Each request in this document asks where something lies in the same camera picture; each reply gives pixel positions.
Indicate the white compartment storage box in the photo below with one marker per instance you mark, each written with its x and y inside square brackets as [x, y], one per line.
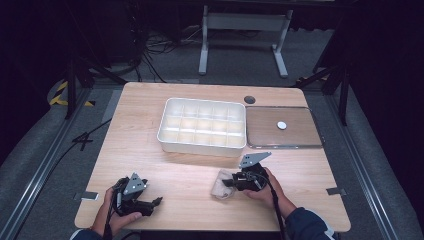
[202, 126]

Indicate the beige sock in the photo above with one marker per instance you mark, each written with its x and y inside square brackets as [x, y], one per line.
[221, 190]

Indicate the aluminium floor rail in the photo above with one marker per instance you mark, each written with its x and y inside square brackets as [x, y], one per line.
[40, 173]
[363, 173]

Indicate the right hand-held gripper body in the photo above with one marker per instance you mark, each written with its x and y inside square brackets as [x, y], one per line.
[251, 178]

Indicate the dark round table grommet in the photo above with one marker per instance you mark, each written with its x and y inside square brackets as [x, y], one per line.
[249, 99]

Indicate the grey tape piece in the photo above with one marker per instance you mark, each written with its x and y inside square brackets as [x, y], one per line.
[86, 196]
[336, 191]

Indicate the clear lid with white knob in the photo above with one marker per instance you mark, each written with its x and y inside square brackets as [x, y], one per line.
[283, 128]

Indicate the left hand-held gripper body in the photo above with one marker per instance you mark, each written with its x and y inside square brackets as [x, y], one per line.
[133, 196]

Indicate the black metal stand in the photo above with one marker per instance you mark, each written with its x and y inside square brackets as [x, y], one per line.
[70, 90]
[343, 96]

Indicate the person's right hand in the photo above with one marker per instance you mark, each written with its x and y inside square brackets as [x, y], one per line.
[273, 196]

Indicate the yellow black hazard tape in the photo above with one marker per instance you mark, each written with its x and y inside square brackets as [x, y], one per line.
[56, 98]

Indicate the grey metal table frame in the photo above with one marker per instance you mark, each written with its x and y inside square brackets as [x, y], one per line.
[245, 21]

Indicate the person's left hand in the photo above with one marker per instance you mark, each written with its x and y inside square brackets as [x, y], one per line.
[115, 221]

